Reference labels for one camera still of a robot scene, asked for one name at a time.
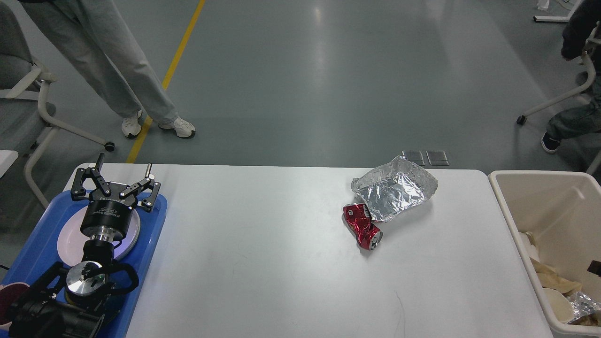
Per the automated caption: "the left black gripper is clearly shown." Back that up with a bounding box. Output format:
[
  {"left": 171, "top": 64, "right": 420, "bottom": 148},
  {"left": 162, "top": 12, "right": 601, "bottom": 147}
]
[{"left": 71, "top": 154, "right": 162, "bottom": 241}]

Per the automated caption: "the foil bowl with paper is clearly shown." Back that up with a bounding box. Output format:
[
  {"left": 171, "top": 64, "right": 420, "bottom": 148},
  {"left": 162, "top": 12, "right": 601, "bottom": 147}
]
[{"left": 567, "top": 292, "right": 601, "bottom": 327}]

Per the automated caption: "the brown paper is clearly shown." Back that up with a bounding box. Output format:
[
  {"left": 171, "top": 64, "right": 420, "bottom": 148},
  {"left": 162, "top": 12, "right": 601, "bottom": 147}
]
[{"left": 530, "top": 258, "right": 582, "bottom": 296}]

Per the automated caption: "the white paper cup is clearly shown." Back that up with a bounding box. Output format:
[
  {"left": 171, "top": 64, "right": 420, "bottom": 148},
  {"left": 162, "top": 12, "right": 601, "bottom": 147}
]
[{"left": 543, "top": 287, "right": 575, "bottom": 324}]

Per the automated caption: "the pink plate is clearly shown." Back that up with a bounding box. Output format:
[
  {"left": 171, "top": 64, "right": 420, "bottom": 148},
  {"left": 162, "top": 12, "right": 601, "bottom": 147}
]
[{"left": 57, "top": 205, "right": 140, "bottom": 266}]

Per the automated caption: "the pink mug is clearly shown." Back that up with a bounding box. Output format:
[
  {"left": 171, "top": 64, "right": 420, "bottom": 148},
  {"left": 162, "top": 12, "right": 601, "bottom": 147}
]
[{"left": 0, "top": 282, "right": 30, "bottom": 329}]

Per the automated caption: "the aluminium foil sheet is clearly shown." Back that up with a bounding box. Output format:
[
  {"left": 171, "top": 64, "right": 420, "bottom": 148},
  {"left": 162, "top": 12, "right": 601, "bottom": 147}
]
[{"left": 350, "top": 155, "right": 438, "bottom": 223}]

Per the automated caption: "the crushed red soda can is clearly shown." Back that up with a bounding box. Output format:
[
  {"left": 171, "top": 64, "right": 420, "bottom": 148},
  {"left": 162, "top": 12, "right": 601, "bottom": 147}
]
[{"left": 343, "top": 203, "right": 384, "bottom": 251}]

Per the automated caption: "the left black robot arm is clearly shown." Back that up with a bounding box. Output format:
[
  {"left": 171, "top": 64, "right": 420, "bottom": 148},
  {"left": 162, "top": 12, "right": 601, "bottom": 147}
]
[{"left": 1, "top": 154, "right": 167, "bottom": 338}]

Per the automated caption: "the beige plastic bin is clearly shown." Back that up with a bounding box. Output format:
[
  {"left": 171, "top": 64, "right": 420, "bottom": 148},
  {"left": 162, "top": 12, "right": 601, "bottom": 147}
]
[{"left": 489, "top": 170, "right": 601, "bottom": 337}]

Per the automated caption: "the blue plastic tray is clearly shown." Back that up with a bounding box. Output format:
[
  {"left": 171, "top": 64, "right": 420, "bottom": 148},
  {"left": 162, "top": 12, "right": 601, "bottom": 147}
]
[{"left": 1, "top": 191, "right": 168, "bottom": 338}]

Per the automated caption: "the grey office chair left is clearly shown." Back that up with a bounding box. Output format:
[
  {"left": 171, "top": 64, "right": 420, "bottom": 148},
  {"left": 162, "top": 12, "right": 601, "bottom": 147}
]
[{"left": 0, "top": 2, "right": 115, "bottom": 209}]

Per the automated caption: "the white side table corner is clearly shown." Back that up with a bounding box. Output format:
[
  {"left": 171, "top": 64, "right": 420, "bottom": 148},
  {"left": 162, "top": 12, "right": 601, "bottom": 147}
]
[{"left": 0, "top": 150, "right": 19, "bottom": 178}]

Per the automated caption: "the person in grey trousers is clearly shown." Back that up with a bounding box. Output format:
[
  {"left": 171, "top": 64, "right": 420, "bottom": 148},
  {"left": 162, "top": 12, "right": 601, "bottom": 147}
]
[{"left": 21, "top": 0, "right": 196, "bottom": 138}]

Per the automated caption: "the right floor outlet plate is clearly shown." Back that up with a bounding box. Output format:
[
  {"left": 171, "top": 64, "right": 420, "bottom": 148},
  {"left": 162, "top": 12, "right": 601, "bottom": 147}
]
[{"left": 426, "top": 151, "right": 449, "bottom": 166}]

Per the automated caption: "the floor outlet plate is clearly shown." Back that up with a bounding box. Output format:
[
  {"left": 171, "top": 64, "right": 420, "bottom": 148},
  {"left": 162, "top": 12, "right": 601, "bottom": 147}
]
[
  {"left": 402, "top": 150, "right": 426, "bottom": 167},
  {"left": 426, "top": 151, "right": 449, "bottom": 166}
]

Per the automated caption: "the left floor outlet plate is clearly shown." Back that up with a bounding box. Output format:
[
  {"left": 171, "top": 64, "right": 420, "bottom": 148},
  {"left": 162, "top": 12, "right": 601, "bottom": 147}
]
[{"left": 402, "top": 150, "right": 426, "bottom": 167}]

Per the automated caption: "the white office chair right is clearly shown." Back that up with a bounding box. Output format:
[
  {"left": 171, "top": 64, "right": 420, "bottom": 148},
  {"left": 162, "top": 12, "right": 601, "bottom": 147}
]
[{"left": 516, "top": 23, "right": 601, "bottom": 175}]

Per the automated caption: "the white table leg far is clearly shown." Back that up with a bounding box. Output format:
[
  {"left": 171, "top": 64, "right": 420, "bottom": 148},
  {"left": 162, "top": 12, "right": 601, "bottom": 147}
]
[{"left": 532, "top": 0, "right": 583, "bottom": 23}]

